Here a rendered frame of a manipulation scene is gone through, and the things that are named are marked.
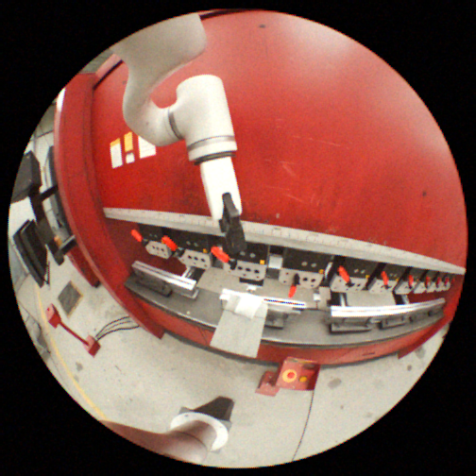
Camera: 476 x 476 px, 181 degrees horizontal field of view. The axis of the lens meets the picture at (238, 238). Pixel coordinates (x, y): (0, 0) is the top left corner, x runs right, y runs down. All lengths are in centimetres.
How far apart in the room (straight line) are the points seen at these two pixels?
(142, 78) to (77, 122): 84
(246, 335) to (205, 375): 106
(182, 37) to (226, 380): 173
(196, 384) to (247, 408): 52
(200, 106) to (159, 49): 13
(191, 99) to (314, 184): 31
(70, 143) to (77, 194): 29
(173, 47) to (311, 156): 33
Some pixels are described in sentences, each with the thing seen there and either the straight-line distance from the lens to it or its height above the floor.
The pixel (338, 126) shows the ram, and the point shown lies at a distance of 40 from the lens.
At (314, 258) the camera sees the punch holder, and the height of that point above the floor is 132.
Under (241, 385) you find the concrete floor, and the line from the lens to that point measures 160.
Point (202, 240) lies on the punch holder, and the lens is 52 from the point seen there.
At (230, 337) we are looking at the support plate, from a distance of 64.
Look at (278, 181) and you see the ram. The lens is 38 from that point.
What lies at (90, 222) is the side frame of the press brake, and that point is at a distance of 97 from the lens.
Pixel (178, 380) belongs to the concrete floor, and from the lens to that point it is 170.
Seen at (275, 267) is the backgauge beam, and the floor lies 98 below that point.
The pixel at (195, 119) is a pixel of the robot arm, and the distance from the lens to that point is 25.
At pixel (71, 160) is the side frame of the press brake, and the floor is 174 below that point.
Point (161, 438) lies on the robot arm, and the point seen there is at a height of 127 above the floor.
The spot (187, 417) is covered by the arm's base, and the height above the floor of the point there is 101.
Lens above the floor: 160
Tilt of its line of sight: 34 degrees down
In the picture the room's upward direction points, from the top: straight up
